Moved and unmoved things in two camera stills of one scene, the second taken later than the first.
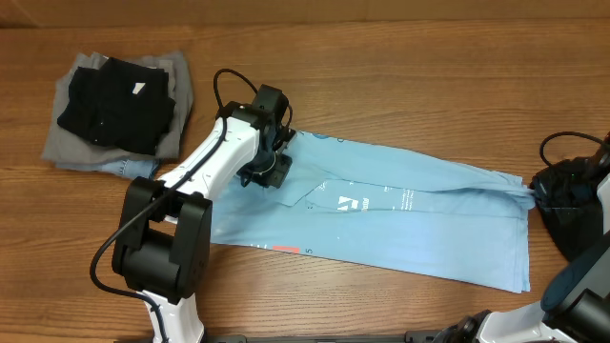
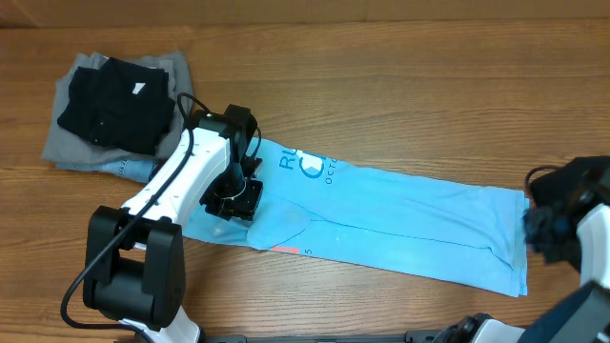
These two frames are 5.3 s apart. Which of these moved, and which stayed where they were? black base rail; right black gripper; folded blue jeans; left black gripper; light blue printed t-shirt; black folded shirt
Moved: light blue printed t-shirt; left black gripper; right black gripper
Stayed: black base rail; folded blue jeans; black folded shirt
